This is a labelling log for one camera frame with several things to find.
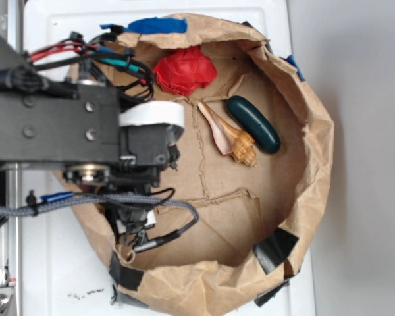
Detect black tape patch bottom left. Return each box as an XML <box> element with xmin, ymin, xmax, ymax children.
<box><xmin>109</xmin><ymin>252</ymin><xmax>145</xmax><ymax>291</ymax></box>

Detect red black wire bundle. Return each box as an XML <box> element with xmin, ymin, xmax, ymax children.
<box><xmin>28</xmin><ymin>31</ymin><xmax>155</xmax><ymax>103</ymax></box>

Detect brown paper bag tray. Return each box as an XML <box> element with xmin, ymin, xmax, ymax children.
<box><xmin>72</xmin><ymin>13</ymin><xmax>334</xmax><ymax>315</ymax></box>

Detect tan spiral seashell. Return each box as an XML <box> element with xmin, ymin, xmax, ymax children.
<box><xmin>198</xmin><ymin>101</ymin><xmax>257</xmax><ymax>167</ymax></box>

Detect crumpled red paper ball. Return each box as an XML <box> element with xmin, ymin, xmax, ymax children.
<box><xmin>153</xmin><ymin>45</ymin><xmax>218</xmax><ymax>97</ymax></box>

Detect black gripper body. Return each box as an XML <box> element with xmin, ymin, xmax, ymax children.
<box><xmin>63</xmin><ymin>124</ymin><xmax>181</xmax><ymax>244</ymax></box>

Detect blue tape strip top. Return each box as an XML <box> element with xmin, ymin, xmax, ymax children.
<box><xmin>99</xmin><ymin>17</ymin><xmax>188</xmax><ymax>35</ymax></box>

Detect dark green oval case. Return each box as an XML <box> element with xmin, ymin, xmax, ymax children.
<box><xmin>226</xmin><ymin>95</ymin><xmax>281</xmax><ymax>154</ymax></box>

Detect blue tape strip right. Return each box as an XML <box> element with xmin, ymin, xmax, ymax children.
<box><xmin>285</xmin><ymin>55</ymin><xmax>305</xmax><ymax>82</ymax></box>

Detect aluminium frame rail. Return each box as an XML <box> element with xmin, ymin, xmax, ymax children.
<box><xmin>0</xmin><ymin>1</ymin><xmax>25</xmax><ymax>315</ymax></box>

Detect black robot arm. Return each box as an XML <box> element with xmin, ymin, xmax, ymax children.
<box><xmin>0</xmin><ymin>33</ymin><xmax>185</xmax><ymax>252</ymax></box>

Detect grey braided cable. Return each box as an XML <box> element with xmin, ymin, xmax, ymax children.
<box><xmin>0</xmin><ymin>192</ymin><xmax>200</xmax><ymax>254</ymax></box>

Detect blue tape strip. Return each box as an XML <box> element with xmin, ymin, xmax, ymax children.
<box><xmin>99</xmin><ymin>17</ymin><xmax>188</xmax><ymax>35</ymax></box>
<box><xmin>285</xmin><ymin>55</ymin><xmax>305</xmax><ymax>82</ymax></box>

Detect black tape patch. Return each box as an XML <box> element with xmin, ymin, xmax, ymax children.
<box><xmin>253</xmin><ymin>228</ymin><xmax>299</xmax><ymax>275</ymax></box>
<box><xmin>109</xmin><ymin>252</ymin><xmax>145</xmax><ymax>291</ymax></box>

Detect black tape patch right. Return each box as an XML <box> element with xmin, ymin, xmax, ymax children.
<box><xmin>253</xmin><ymin>228</ymin><xmax>299</xmax><ymax>275</ymax></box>

